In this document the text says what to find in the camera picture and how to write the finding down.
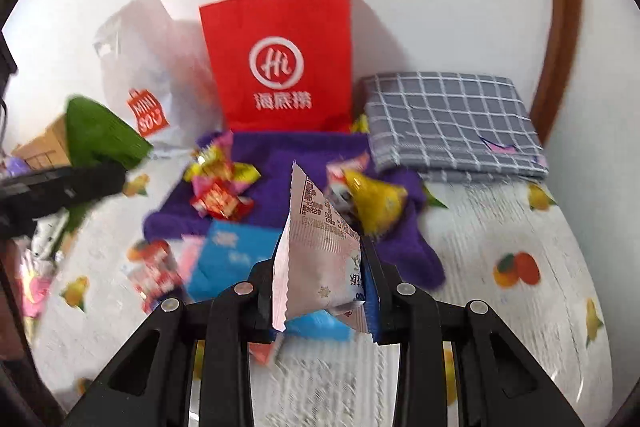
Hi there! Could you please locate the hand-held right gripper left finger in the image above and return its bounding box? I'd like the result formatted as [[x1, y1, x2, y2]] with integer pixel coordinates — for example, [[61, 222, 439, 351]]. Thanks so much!
[[62, 259, 281, 427]]

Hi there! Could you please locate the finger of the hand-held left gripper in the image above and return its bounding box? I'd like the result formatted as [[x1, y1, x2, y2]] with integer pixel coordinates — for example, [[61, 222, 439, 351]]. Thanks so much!
[[27, 162, 128, 228]]

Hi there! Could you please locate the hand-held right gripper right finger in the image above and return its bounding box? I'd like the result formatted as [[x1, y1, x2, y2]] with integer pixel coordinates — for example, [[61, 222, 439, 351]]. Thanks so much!
[[360, 237, 586, 427]]

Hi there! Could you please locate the green triangular snack packet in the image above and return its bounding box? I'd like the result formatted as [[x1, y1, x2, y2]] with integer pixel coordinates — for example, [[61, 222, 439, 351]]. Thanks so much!
[[60, 96, 155, 238]]

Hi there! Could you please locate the pale pink snack packet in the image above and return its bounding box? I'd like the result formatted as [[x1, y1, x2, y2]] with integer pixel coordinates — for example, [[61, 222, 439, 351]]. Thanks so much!
[[271, 161, 376, 345]]

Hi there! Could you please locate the red snack packet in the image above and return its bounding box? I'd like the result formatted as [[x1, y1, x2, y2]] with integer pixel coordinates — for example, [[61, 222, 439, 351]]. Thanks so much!
[[190, 179, 253, 223]]

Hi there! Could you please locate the pink panda snack packet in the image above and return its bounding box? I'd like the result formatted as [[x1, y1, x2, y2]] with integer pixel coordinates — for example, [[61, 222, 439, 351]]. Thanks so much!
[[326, 157, 371, 212]]

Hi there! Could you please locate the pink and yellow snack packet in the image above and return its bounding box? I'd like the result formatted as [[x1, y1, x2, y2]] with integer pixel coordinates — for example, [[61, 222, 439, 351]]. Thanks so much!
[[184, 144, 262, 198]]

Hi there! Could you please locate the blue tissue pack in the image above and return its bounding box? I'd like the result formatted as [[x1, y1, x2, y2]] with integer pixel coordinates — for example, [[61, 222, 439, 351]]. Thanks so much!
[[187, 219, 353, 343]]

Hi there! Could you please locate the white spotted pillow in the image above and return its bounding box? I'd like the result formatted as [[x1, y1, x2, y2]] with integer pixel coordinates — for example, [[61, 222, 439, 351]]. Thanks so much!
[[30, 207, 71, 258]]

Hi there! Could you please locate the pink cloth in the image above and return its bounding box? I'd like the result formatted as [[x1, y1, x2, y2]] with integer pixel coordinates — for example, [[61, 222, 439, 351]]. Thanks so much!
[[17, 257, 56, 320]]

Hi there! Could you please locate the white plastic shopping bag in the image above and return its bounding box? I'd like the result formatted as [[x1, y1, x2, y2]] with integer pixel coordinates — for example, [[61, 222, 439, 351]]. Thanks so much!
[[92, 0, 226, 158]]

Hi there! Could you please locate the purple towel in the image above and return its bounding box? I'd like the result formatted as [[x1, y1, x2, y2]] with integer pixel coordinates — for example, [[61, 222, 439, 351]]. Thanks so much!
[[144, 129, 447, 290]]

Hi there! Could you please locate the grey checked folded cloth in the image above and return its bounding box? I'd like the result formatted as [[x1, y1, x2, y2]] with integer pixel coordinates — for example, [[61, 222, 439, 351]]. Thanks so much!
[[361, 72, 550, 182]]

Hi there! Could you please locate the red paper bag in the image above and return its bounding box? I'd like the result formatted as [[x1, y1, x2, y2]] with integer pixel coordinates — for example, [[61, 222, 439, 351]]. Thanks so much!
[[199, 0, 353, 132]]

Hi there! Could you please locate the brown wooden door frame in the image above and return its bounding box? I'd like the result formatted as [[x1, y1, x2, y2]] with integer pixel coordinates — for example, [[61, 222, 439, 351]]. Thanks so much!
[[530, 0, 583, 142]]

